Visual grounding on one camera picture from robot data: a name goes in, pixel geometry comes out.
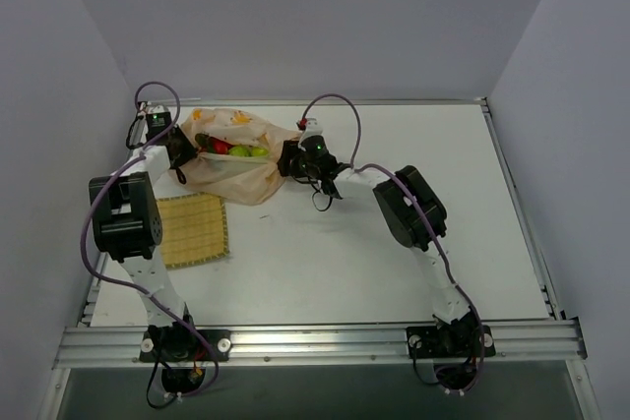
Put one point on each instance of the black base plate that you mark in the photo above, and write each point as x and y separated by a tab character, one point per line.
447	342
178	344

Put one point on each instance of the smooth green fake fruit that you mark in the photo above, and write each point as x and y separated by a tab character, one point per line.
258	151

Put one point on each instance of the woven bamboo tray mat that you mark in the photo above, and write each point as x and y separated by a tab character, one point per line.
194	230

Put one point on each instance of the bumpy green fake fruit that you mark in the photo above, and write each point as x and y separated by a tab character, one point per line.
240	151

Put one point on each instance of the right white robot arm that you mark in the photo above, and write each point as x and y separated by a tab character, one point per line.
412	212

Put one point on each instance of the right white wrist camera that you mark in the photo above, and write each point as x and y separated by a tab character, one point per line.
309	127

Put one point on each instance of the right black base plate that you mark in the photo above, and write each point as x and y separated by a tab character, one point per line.
447	342

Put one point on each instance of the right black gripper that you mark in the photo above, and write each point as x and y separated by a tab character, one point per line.
286	158

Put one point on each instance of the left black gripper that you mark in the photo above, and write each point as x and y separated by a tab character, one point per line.
184	146

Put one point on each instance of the translucent banana-print plastic bag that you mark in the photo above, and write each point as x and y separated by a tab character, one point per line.
243	180

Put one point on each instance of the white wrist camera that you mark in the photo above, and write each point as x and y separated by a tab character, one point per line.
309	127
156	116

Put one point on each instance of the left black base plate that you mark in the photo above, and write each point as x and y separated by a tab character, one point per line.
178	344

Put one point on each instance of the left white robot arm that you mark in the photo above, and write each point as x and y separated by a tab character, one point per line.
128	228

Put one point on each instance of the front aluminium rail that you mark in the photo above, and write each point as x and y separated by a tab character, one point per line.
249	346

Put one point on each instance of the back aluminium rail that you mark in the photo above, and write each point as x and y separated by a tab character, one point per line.
198	101

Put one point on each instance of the right side aluminium rail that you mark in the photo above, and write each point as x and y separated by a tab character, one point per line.
541	269

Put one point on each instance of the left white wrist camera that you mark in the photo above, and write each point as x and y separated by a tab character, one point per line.
156	116

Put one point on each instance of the red fake berry bunch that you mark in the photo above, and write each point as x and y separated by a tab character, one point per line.
210	144

